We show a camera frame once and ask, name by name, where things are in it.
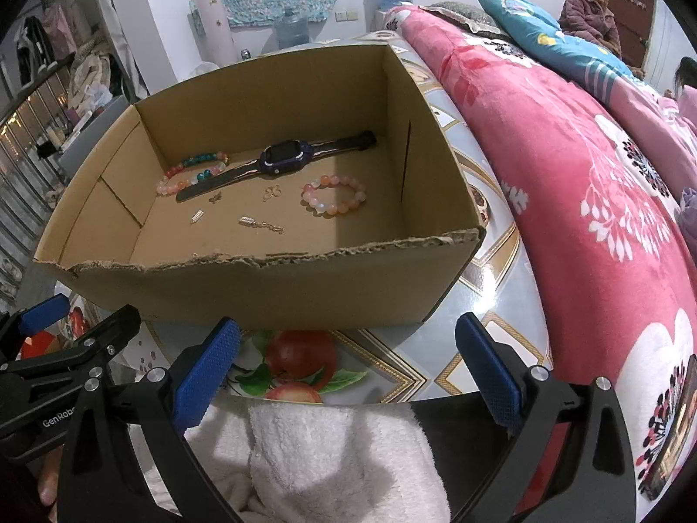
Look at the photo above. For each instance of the white plastic bag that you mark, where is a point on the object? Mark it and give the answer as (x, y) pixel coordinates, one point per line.
(202, 69)

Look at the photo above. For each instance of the blue cartoon print pillow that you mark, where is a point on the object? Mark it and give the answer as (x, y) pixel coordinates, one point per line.
(544, 32)

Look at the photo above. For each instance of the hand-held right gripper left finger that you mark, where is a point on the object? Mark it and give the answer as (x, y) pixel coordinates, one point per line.
(209, 370)

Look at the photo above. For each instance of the small silver clasp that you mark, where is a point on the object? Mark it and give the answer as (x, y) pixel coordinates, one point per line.
(197, 217)

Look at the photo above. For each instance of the person's left hand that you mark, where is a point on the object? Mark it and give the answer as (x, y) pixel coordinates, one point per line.
(49, 482)

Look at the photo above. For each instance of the light pink quilt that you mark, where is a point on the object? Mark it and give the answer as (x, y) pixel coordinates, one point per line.
(648, 114)

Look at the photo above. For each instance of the black jacket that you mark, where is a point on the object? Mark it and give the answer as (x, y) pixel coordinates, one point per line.
(30, 46)

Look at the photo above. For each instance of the dark pink floral blanket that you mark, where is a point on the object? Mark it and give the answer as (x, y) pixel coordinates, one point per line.
(544, 174)

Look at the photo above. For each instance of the white wall socket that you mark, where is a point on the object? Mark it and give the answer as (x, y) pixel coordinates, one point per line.
(341, 15)

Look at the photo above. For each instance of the brown door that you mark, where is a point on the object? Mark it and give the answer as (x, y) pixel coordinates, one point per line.
(631, 11)

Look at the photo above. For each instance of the clear blue water jug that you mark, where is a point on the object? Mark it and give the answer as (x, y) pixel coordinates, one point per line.
(294, 30)

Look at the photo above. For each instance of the beige patterned garment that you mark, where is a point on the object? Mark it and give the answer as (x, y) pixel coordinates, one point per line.
(90, 73)

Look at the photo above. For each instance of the grey lace pillow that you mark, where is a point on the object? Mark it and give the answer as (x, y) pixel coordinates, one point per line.
(463, 13)

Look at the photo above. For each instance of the purple blanket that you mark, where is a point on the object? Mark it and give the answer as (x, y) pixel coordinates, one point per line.
(689, 212)

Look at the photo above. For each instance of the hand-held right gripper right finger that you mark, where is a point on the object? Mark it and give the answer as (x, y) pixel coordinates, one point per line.
(490, 373)

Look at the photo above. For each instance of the pink garment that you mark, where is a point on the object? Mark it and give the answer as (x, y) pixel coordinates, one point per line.
(57, 24)

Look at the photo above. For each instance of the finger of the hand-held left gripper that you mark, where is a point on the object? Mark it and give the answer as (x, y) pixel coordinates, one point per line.
(41, 311)
(103, 338)

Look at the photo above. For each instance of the black smart watch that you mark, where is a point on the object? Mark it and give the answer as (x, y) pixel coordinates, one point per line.
(283, 155)

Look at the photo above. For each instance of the grey board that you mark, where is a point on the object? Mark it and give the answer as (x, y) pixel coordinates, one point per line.
(87, 147)

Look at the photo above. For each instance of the brown cardboard box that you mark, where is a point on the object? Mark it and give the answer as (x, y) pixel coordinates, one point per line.
(245, 294)

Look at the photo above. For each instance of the white fluffy towel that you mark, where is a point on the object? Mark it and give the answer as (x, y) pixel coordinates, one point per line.
(326, 457)

